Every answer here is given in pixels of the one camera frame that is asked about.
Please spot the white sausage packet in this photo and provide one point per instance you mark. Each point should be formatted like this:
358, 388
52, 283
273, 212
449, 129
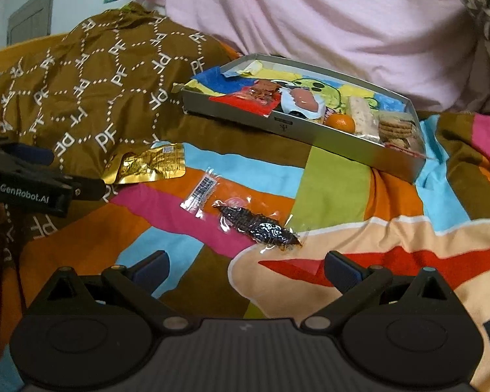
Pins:
304, 98

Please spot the puffed rice bar packet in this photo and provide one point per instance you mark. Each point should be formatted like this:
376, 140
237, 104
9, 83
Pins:
361, 114

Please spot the gold foil snack packet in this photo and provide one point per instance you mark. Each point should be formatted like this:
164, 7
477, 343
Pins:
155, 163

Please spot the pink cloth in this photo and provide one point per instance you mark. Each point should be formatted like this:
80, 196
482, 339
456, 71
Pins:
310, 16

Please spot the clear packet with dark snack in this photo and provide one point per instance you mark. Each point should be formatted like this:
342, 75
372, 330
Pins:
253, 224

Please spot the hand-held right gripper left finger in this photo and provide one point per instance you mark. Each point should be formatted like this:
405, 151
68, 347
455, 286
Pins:
153, 267

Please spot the orange mandarin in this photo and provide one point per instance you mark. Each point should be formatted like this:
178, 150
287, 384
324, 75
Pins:
339, 123

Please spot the grey door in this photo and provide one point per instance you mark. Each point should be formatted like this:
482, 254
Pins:
30, 16

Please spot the round biscuits packet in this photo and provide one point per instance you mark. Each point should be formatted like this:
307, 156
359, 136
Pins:
394, 128

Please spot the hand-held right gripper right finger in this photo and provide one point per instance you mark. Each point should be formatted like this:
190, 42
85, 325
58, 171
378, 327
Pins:
345, 271

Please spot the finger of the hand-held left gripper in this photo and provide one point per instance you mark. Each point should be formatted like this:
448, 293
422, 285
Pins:
36, 155
88, 188

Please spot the red clear-window snack packet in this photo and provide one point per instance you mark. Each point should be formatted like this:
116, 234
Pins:
241, 100

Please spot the cartoon drawing paper liner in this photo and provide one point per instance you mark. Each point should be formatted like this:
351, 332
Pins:
224, 79

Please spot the grey metal tray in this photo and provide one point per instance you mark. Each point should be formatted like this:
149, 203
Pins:
343, 143

